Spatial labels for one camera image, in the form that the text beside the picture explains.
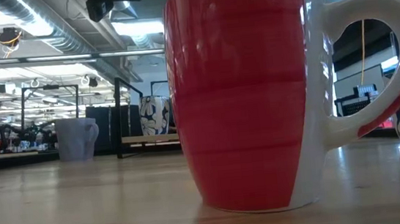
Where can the white partition panel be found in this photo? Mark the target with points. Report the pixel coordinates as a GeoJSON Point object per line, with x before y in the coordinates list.
{"type": "Point", "coordinates": [351, 82]}

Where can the black background robot arm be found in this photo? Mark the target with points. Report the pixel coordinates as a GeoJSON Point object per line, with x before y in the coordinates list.
{"type": "Point", "coordinates": [7, 132]}
{"type": "Point", "coordinates": [36, 131]}

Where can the long ceiling light bar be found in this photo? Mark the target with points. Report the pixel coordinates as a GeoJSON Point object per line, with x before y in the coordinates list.
{"type": "Point", "coordinates": [124, 53]}

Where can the small red box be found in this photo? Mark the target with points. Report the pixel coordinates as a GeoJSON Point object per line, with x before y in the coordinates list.
{"type": "Point", "coordinates": [387, 125]}

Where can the black metal wooden rack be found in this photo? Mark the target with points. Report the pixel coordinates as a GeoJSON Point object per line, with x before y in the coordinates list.
{"type": "Point", "coordinates": [147, 138]}

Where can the silver round duct elbow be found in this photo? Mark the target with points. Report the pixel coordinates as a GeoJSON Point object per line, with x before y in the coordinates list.
{"type": "Point", "coordinates": [122, 11]}

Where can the black white electronic device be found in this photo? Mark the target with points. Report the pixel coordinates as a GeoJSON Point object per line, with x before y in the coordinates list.
{"type": "Point", "coordinates": [365, 90]}

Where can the black cabinet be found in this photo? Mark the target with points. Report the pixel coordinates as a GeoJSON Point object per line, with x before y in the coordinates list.
{"type": "Point", "coordinates": [104, 128]}

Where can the black ceiling spotlight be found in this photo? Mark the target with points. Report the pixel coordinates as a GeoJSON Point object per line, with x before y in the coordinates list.
{"type": "Point", "coordinates": [93, 82]}
{"type": "Point", "coordinates": [0, 88]}

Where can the black metal background frame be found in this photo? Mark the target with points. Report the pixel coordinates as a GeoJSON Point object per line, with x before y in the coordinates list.
{"type": "Point", "coordinates": [50, 87]}

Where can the pale grey ceramic mug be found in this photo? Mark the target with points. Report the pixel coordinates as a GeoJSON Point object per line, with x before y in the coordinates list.
{"type": "Point", "coordinates": [74, 140]}

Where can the red and white mug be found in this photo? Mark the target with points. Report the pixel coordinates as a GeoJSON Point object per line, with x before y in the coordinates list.
{"type": "Point", "coordinates": [243, 104]}

